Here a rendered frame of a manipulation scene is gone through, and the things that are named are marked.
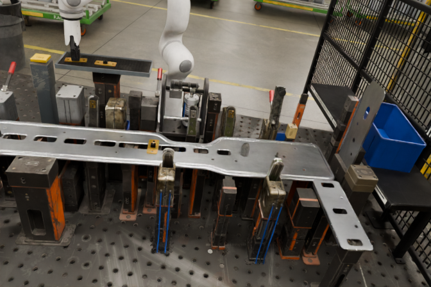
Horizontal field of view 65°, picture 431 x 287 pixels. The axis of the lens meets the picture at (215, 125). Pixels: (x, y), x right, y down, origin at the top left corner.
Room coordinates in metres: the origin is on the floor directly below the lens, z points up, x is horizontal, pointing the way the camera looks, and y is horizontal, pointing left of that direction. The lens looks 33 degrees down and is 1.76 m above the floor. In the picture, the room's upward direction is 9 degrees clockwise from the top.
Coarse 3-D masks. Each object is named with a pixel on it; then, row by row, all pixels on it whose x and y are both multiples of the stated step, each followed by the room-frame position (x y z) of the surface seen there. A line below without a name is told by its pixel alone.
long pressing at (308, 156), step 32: (0, 128) 0.94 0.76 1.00; (32, 128) 0.97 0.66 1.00; (64, 128) 1.00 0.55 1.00; (96, 128) 1.03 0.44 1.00; (96, 160) 0.86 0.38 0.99; (128, 160) 0.88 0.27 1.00; (160, 160) 0.91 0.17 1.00; (192, 160) 0.93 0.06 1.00; (224, 160) 0.96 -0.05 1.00; (256, 160) 0.99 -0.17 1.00; (288, 160) 1.02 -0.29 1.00; (320, 160) 1.06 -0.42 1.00
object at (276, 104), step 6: (276, 90) 1.19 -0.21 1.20; (282, 90) 1.16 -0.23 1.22; (276, 96) 1.18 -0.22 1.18; (282, 96) 1.16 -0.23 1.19; (276, 102) 1.19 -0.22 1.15; (282, 102) 1.18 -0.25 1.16; (276, 108) 1.19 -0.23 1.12; (270, 114) 1.18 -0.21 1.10; (276, 114) 1.18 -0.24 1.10; (270, 120) 1.17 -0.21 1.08; (276, 120) 1.17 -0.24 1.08; (270, 126) 1.16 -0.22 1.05; (276, 126) 1.17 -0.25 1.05
